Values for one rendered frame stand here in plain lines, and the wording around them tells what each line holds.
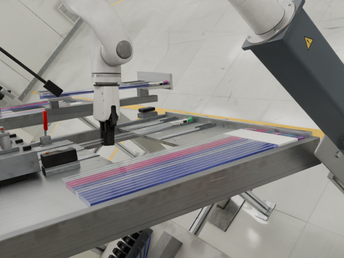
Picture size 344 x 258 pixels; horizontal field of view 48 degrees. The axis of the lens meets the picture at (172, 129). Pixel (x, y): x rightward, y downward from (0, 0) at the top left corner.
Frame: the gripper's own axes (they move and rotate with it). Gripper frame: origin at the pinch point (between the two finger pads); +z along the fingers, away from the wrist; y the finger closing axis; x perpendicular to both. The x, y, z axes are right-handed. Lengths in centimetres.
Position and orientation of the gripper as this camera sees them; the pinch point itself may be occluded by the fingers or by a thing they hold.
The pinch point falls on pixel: (107, 137)
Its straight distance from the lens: 114.1
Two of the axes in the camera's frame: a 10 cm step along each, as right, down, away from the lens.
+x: 8.6, -0.6, 5.0
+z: -0.1, 9.9, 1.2
